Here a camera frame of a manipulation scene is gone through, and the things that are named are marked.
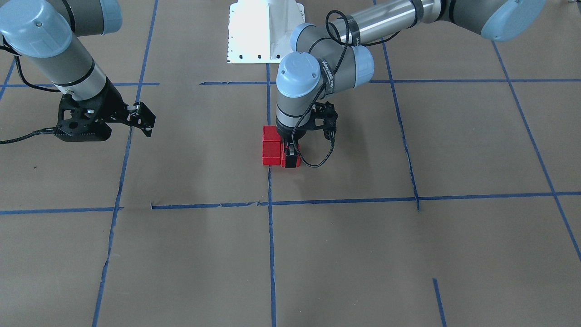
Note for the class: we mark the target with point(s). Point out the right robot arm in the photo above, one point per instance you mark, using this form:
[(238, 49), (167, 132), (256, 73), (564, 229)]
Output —
[(47, 32)]

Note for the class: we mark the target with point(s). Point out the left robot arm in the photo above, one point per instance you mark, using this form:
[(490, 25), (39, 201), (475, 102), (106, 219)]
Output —
[(334, 57)]

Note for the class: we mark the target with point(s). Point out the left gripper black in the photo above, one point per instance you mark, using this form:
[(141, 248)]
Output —
[(287, 134)]

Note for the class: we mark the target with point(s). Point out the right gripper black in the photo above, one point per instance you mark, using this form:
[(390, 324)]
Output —
[(110, 101)]

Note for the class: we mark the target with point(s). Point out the red block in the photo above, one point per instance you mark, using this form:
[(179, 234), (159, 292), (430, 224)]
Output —
[(270, 134), (282, 157), (271, 153)]

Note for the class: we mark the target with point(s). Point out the white pedestal column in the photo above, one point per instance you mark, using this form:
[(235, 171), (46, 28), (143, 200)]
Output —
[(260, 30)]

